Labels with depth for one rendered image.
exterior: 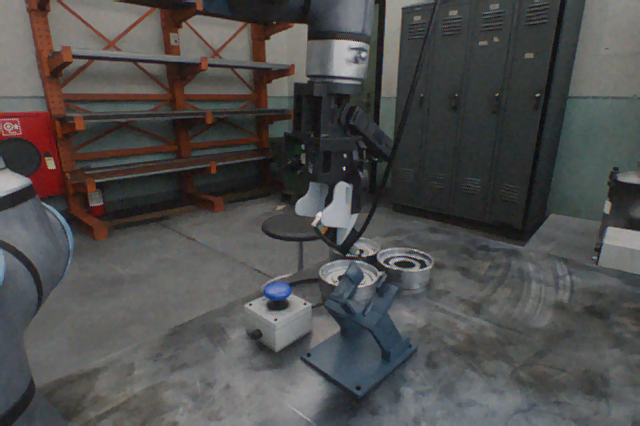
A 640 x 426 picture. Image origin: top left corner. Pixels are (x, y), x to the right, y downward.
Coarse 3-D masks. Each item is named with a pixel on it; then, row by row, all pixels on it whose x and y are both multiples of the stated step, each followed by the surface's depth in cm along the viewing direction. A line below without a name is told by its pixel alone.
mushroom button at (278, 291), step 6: (276, 282) 56; (270, 288) 54; (276, 288) 54; (282, 288) 54; (288, 288) 54; (264, 294) 54; (270, 294) 53; (276, 294) 53; (282, 294) 53; (288, 294) 54; (276, 300) 53
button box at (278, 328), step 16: (256, 304) 56; (272, 304) 55; (288, 304) 55; (304, 304) 55; (256, 320) 54; (272, 320) 52; (288, 320) 53; (304, 320) 55; (256, 336) 53; (272, 336) 52; (288, 336) 53
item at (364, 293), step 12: (336, 264) 71; (348, 264) 71; (360, 264) 71; (324, 276) 67; (336, 276) 67; (372, 276) 68; (324, 288) 64; (360, 288) 62; (372, 288) 63; (360, 300) 63
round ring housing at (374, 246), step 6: (360, 240) 83; (366, 240) 82; (372, 240) 81; (366, 246) 81; (372, 246) 81; (378, 246) 78; (330, 252) 77; (348, 252) 80; (360, 252) 80; (366, 252) 78; (378, 252) 76; (330, 258) 77; (336, 258) 75; (342, 258) 74; (348, 258) 74; (354, 258) 73; (366, 258) 74; (372, 258) 74; (372, 264) 75
